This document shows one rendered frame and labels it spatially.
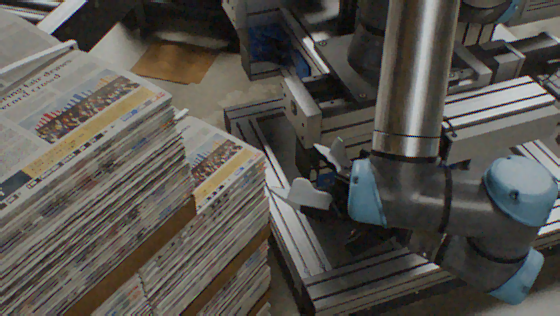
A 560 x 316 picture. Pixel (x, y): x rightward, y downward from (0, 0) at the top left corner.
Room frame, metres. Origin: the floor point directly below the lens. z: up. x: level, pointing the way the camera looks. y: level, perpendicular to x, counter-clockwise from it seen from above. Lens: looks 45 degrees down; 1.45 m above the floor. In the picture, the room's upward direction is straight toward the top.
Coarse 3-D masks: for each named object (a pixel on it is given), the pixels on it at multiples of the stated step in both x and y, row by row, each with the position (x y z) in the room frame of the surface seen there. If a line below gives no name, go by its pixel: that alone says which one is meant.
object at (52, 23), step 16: (80, 0) 1.21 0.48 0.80; (96, 0) 1.24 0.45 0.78; (112, 0) 1.31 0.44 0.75; (128, 0) 1.38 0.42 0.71; (48, 16) 1.13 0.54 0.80; (64, 16) 1.13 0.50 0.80; (80, 16) 1.17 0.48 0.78; (96, 16) 1.23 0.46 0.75; (112, 16) 1.29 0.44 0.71; (48, 32) 1.06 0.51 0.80; (64, 32) 1.10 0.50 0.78; (80, 32) 1.15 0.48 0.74; (96, 32) 1.21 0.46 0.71; (80, 48) 1.14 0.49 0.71
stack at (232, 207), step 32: (192, 128) 0.71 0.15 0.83; (192, 160) 0.63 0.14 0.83; (224, 160) 0.63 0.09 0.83; (256, 160) 0.63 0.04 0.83; (224, 192) 0.56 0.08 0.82; (256, 192) 0.62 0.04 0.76; (192, 224) 0.50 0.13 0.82; (224, 224) 0.55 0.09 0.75; (256, 224) 0.61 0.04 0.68; (160, 256) 0.45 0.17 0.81; (192, 256) 0.49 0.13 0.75; (224, 256) 0.54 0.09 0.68; (256, 256) 0.62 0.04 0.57; (128, 288) 0.39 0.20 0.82; (160, 288) 0.44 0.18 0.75; (192, 288) 0.48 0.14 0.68; (224, 288) 0.54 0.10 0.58; (256, 288) 0.61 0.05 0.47
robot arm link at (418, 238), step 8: (408, 232) 0.44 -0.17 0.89; (416, 232) 0.43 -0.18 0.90; (424, 232) 0.42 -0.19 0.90; (432, 232) 0.42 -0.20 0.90; (408, 240) 0.43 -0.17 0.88; (416, 240) 0.42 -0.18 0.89; (424, 240) 0.42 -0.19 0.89; (432, 240) 0.41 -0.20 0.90; (440, 240) 0.41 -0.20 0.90; (408, 248) 0.43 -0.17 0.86; (416, 248) 0.42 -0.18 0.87; (424, 248) 0.41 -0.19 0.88; (432, 248) 0.41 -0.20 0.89; (424, 256) 0.40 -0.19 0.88; (432, 256) 0.41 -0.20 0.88
